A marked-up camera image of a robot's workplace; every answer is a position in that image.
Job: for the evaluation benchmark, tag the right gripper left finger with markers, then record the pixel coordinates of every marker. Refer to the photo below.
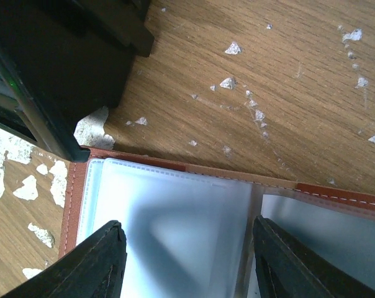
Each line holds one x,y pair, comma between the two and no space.
94,268

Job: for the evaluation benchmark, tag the black bin with teal cards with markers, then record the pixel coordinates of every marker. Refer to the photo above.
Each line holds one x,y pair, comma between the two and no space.
61,61

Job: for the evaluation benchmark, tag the brown leather card holder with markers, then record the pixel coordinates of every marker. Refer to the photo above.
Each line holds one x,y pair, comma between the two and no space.
189,228

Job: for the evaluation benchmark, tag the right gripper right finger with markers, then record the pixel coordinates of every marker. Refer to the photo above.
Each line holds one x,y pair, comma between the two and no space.
285,267

